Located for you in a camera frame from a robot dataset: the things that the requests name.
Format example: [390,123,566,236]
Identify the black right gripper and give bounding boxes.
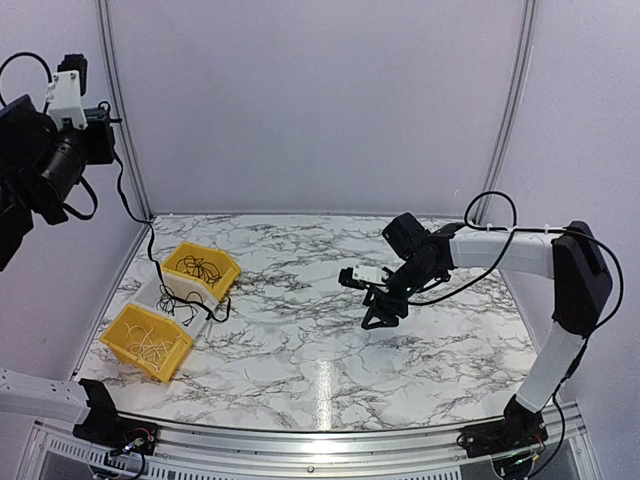
[362,257,441,330]

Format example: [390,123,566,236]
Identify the cable bundle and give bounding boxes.
[97,99,232,324]

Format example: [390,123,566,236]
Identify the white cables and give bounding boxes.
[122,322,181,374]

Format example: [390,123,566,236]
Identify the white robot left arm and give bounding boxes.
[1,95,127,445]

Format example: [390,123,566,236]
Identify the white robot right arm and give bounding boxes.
[353,213,613,448]

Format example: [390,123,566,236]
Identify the yellow bin far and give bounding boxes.
[161,242,241,301]

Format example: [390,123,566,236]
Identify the yellow bin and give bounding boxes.
[100,304,194,383]
[161,242,241,301]

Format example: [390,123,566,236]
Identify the white bin middle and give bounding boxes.
[130,272,219,340]

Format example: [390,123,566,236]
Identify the yellow bin near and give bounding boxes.
[100,304,194,383]

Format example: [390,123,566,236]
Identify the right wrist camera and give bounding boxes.
[338,265,392,290]

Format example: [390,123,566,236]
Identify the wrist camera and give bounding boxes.
[338,265,392,290]
[46,54,88,130]

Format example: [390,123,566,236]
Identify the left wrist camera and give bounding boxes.
[46,54,88,130]

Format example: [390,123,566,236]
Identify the left aluminium corner post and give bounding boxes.
[95,0,153,219]

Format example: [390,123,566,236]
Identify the aluminium corner post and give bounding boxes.
[95,0,153,219]
[472,0,539,224]

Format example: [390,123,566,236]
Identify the black cables in far bin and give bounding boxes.
[178,253,224,281]

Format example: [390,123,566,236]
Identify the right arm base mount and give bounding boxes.
[456,396,548,458]

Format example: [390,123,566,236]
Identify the aluminium front rail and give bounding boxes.
[16,403,601,479]

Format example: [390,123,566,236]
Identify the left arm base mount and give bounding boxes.
[72,379,159,455]

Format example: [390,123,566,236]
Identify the right aluminium corner post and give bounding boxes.
[472,0,539,224]

